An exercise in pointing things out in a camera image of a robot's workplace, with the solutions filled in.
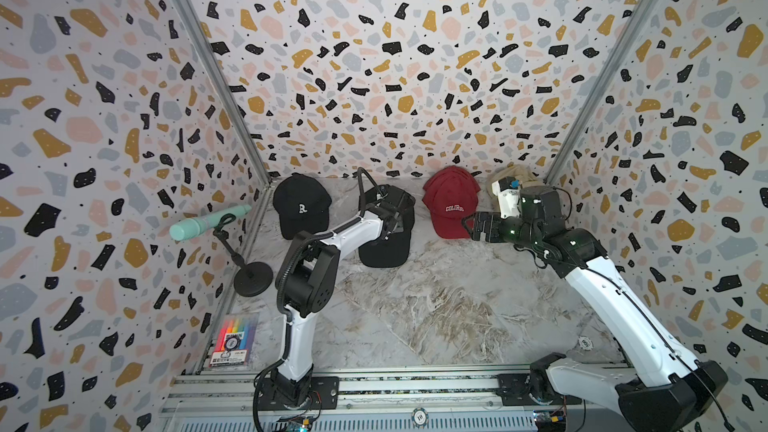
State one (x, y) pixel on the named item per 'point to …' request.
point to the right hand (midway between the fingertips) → (481, 220)
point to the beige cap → (521, 173)
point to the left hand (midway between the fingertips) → (398, 220)
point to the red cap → (451, 193)
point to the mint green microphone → (193, 227)
